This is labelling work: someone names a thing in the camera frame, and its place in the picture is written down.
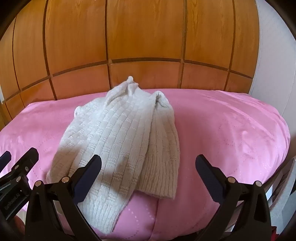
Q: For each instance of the white knitted sweater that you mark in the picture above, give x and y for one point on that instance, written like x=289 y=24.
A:
x=120 y=139

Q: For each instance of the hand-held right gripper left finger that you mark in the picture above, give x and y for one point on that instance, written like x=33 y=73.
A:
x=86 y=183

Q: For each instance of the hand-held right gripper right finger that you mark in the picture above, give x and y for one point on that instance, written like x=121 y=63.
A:
x=208 y=180

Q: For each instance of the wooden furniture frame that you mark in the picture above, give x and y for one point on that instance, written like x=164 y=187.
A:
x=281 y=183

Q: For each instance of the pink bed cover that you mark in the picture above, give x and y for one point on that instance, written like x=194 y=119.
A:
x=231 y=129

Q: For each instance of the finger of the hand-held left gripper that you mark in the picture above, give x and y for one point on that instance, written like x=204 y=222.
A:
x=4 y=161
x=27 y=160

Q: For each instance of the wooden panelled wardrobe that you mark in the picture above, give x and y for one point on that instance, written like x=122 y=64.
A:
x=138 y=34

